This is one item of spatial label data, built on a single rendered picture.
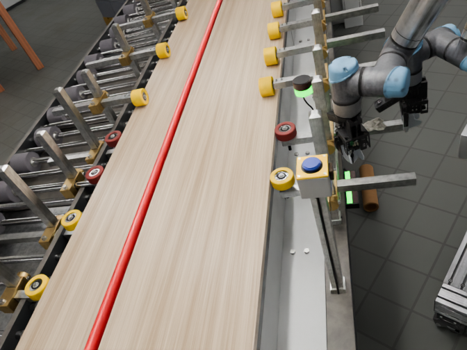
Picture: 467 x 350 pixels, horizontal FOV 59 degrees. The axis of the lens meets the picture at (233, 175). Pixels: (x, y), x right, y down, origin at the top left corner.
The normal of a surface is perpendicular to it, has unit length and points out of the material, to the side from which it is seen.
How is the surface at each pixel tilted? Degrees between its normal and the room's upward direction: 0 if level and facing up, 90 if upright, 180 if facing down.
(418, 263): 0
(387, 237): 0
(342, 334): 0
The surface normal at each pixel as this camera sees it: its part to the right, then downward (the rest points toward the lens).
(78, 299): -0.28, -0.69
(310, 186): -0.13, 0.71
